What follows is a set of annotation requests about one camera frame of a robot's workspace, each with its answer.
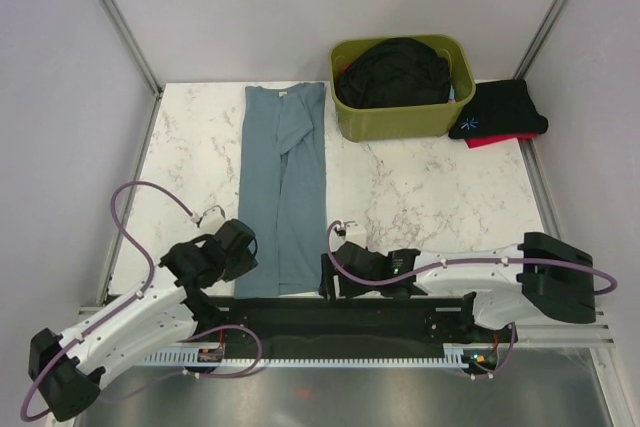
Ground olive green plastic bin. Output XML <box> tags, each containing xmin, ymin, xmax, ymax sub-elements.
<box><xmin>329</xmin><ymin>34</ymin><xmax>476</xmax><ymax>142</ymax></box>

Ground left aluminium frame post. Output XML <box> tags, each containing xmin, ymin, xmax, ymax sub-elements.
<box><xmin>98</xmin><ymin>0</ymin><xmax>163</xmax><ymax>98</ymax></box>

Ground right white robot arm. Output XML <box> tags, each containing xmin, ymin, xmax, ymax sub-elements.
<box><xmin>321</xmin><ymin>227</ymin><xmax>596</xmax><ymax>341</ymax></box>

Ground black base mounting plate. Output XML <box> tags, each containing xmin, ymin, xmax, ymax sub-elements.
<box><xmin>200</xmin><ymin>297</ymin><xmax>511</xmax><ymax>363</ymax></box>

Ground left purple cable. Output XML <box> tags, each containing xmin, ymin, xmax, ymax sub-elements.
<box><xmin>19</xmin><ymin>180</ymin><xmax>265</xmax><ymax>422</ymax></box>

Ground right aluminium frame post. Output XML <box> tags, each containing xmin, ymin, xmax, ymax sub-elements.
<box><xmin>513</xmin><ymin>0</ymin><xmax>570</xmax><ymax>79</ymax></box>

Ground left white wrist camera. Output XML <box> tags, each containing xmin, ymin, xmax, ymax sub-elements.
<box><xmin>197</xmin><ymin>205</ymin><xmax>226</xmax><ymax>234</ymax></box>

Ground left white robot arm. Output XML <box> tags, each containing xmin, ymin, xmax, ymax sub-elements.
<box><xmin>21</xmin><ymin>219</ymin><xmax>257</xmax><ymax>422</ymax></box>

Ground blue-grey t shirt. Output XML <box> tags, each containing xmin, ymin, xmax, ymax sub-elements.
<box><xmin>234</xmin><ymin>82</ymin><xmax>327</xmax><ymax>298</ymax></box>

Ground white slotted cable duct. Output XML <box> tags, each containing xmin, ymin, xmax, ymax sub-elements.
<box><xmin>138</xmin><ymin>346</ymin><xmax>496</xmax><ymax>369</ymax></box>

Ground aluminium frame post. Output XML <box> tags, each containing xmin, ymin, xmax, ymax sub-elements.
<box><xmin>98</xmin><ymin>0</ymin><xmax>163</xmax><ymax>98</ymax></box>
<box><xmin>513</xmin><ymin>0</ymin><xmax>570</xmax><ymax>79</ymax></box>

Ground black clothes in bin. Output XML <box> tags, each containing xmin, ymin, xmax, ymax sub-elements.
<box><xmin>335</xmin><ymin>38</ymin><xmax>451</xmax><ymax>109</ymax></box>

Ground black t shirt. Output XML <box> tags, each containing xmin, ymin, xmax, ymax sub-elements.
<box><xmin>448</xmin><ymin>79</ymin><xmax>549</xmax><ymax>142</ymax></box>

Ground red t shirt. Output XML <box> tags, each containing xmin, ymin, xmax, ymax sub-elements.
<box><xmin>465</xmin><ymin>133</ymin><xmax>537</xmax><ymax>149</ymax></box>

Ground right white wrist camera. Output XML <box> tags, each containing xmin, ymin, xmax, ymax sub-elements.
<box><xmin>334</xmin><ymin>221</ymin><xmax>367</xmax><ymax>247</ymax></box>

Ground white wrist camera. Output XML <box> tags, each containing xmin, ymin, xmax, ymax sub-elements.
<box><xmin>197</xmin><ymin>205</ymin><xmax>226</xmax><ymax>234</ymax></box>
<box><xmin>334</xmin><ymin>221</ymin><xmax>367</xmax><ymax>247</ymax></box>

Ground front aluminium rail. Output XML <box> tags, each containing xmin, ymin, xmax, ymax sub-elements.
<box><xmin>79</xmin><ymin>304</ymin><xmax>617</xmax><ymax>348</ymax></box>

